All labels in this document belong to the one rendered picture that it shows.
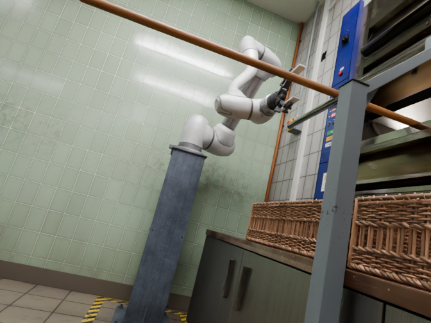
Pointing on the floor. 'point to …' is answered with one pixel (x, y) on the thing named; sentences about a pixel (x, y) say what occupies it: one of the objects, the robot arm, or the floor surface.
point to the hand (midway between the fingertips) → (298, 82)
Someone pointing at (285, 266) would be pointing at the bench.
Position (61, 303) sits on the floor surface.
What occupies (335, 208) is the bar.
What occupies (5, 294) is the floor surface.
